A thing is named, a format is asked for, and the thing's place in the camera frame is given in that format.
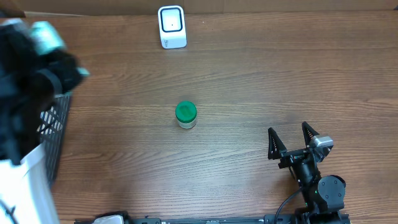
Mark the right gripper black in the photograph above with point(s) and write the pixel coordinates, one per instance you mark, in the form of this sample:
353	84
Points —
276	148

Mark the green lid jar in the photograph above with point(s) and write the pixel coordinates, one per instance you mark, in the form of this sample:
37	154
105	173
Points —
186	114

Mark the teal wet wipes pack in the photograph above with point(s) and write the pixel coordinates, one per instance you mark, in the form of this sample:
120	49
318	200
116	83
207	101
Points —
46	38

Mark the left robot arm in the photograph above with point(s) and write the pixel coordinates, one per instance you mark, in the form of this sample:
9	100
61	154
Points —
36	69

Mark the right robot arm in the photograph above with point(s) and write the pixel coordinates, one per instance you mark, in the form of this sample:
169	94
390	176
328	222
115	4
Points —
323	196

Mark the white barcode scanner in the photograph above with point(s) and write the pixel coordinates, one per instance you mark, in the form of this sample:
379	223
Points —
172	28

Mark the grey plastic basket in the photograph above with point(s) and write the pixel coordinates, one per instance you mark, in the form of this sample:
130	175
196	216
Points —
52	132

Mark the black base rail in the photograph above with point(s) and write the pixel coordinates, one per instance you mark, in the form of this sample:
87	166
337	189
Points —
123	217

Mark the cardboard back wall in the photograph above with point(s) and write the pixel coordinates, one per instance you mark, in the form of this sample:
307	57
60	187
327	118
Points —
18	8

